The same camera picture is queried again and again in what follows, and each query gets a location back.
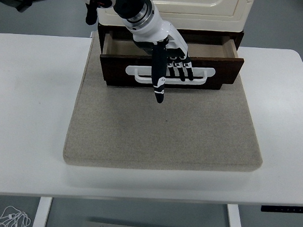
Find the white drawer handle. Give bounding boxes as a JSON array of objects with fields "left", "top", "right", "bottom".
[{"left": 124, "top": 61, "right": 216, "bottom": 89}]

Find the beige fabric mat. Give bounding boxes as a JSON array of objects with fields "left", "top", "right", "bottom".
[{"left": 61, "top": 31, "right": 272, "bottom": 179}]

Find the cream cabinet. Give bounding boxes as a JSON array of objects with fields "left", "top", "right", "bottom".
[{"left": 97, "top": 0, "right": 255, "bottom": 36}]

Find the white table leg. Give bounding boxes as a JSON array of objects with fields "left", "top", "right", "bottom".
[
  {"left": 225, "top": 204, "right": 247, "bottom": 227},
  {"left": 31, "top": 196, "right": 54, "bottom": 227}
]

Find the dark wooden drawer case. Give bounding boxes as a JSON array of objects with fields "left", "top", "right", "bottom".
[{"left": 93, "top": 20, "right": 245, "bottom": 96}]

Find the white cable bundle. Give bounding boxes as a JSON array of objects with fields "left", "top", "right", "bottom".
[{"left": 0, "top": 204, "right": 33, "bottom": 227}]

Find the dark wooden drawer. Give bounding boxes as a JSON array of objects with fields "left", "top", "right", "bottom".
[{"left": 98, "top": 28, "right": 247, "bottom": 96}]

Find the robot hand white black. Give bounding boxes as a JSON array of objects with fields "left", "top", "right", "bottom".
[{"left": 125, "top": 4, "right": 199, "bottom": 107}]

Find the black table control panel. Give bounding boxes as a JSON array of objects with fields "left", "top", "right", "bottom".
[{"left": 260, "top": 203, "right": 303, "bottom": 215}]

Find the cream cabinet door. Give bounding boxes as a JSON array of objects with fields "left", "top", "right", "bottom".
[{"left": 150, "top": 0, "right": 241, "bottom": 19}]

